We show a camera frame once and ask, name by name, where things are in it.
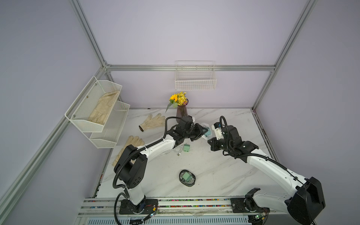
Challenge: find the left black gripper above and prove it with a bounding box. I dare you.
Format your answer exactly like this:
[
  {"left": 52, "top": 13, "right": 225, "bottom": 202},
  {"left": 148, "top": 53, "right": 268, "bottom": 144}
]
[{"left": 183, "top": 123, "right": 207, "bottom": 142}]

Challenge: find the teal charger plug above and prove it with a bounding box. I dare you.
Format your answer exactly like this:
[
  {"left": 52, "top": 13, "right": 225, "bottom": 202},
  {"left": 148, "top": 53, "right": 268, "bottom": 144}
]
[{"left": 203, "top": 127, "right": 212, "bottom": 137}]

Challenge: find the green charger plug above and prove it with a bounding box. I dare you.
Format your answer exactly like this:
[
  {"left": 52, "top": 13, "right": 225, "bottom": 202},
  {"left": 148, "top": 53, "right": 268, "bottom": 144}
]
[
  {"left": 183, "top": 144, "right": 190, "bottom": 152},
  {"left": 182, "top": 172, "right": 192, "bottom": 182}
]

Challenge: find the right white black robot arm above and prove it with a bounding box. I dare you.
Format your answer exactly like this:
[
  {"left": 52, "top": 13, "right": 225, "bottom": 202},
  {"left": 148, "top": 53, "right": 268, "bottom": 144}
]
[{"left": 208, "top": 116, "right": 325, "bottom": 225}]

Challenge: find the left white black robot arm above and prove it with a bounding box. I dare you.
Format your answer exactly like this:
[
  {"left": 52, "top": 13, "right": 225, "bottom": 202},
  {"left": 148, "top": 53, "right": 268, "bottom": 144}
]
[{"left": 112, "top": 116, "right": 210, "bottom": 225}]

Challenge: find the white knit glove on table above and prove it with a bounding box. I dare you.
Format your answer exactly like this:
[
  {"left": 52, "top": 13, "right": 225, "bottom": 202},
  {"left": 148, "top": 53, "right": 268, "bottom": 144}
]
[{"left": 139, "top": 113, "right": 166, "bottom": 132}]

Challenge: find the yellow flower bouquet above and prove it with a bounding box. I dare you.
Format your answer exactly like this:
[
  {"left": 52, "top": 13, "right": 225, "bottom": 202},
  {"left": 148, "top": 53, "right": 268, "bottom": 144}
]
[{"left": 166, "top": 92, "right": 188, "bottom": 111}]

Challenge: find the beige leather glove on table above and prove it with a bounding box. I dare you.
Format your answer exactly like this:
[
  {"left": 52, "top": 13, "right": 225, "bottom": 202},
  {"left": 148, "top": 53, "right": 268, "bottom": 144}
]
[{"left": 112, "top": 135, "right": 145, "bottom": 167}]

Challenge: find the lower white mesh shelf bin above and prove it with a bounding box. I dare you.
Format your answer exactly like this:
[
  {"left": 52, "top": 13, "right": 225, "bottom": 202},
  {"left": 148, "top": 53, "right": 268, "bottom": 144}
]
[{"left": 90, "top": 101, "right": 130, "bottom": 149}]

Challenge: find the white mesh shelf bin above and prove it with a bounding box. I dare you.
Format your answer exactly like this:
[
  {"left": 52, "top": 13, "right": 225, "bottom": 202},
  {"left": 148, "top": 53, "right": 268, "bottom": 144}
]
[
  {"left": 65, "top": 76, "right": 122, "bottom": 133},
  {"left": 90, "top": 101, "right": 130, "bottom": 149}
]

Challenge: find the beige glove in bin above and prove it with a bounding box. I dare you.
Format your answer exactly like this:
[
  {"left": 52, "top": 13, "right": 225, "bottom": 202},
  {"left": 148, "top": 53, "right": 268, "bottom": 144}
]
[{"left": 88, "top": 91, "right": 120, "bottom": 125}]

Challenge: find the upper white mesh shelf bin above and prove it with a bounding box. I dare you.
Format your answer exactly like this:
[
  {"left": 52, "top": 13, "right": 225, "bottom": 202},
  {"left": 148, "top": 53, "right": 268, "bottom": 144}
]
[{"left": 65, "top": 76, "right": 122, "bottom": 133}]

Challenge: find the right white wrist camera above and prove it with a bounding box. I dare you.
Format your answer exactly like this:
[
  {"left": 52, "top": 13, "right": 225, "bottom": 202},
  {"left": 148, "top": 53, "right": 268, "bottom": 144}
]
[{"left": 211, "top": 122, "right": 224, "bottom": 140}]

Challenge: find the white wire wall basket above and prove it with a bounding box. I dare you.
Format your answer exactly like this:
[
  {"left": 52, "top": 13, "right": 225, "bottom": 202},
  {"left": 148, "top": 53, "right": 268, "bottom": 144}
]
[{"left": 175, "top": 61, "right": 217, "bottom": 91}]

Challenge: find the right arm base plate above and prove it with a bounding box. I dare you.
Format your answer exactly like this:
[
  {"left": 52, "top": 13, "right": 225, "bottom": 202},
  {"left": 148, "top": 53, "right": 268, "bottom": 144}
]
[{"left": 230, "top": 197, "right": 270, "bottom": 213}]

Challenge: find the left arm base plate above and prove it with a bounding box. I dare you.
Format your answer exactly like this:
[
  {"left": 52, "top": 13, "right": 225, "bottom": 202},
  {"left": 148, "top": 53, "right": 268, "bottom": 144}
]
[{"left": 118, "top": 199, "right": 158, "bottom": 215}]

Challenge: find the aluminium front rail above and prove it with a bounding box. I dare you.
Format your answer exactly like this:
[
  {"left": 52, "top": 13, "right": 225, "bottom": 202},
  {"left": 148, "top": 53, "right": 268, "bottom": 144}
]
[{"left": 75, "top": 197, "right": 297, "bottom": 225}]

